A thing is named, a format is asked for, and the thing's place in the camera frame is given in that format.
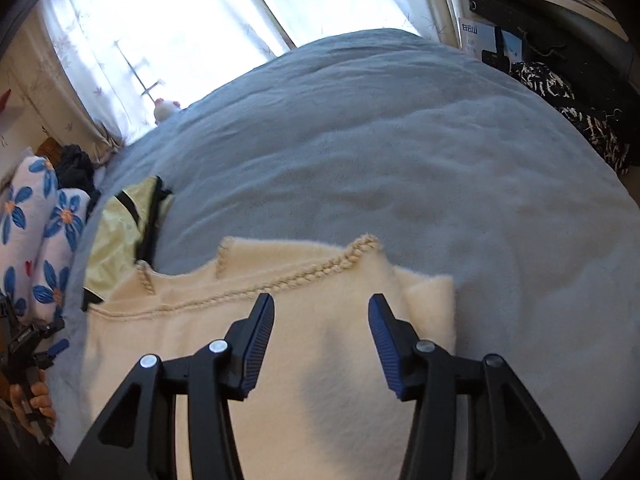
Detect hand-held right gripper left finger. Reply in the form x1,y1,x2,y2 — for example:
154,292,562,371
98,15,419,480
65,292,276,480

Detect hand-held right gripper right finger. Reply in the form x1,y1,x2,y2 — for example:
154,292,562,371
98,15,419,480
367,294,581,480

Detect white fluffy cardigan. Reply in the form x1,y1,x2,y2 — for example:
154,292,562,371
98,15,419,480
80,232,457,480

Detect dark clothes pile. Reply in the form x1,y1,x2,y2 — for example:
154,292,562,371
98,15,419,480
55,144,101,196

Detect person's left hand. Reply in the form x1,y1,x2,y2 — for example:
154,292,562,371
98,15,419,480
10,379,57,442

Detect blue floral rolled quilt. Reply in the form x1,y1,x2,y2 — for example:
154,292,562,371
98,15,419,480
0,156,91,326

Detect yellow-green black-trimmed garment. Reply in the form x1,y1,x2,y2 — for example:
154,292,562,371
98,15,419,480
82,176,176,306

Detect blue bed blanket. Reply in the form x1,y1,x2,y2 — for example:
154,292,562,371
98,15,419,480
50,27,640,461

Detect beige floral curtain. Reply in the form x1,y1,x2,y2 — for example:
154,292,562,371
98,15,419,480
20,10,126,166
432,0,467,50

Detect pink white plush toy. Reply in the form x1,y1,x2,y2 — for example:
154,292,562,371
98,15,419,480
152,97,182,126

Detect black white patterned cloth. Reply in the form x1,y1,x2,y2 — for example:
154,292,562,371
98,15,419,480
510,61,632,176

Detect white cardboard box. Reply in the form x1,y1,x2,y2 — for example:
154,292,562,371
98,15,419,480
457,17,526,68

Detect curved white desk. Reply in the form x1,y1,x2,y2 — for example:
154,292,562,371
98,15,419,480
460,0,640,81

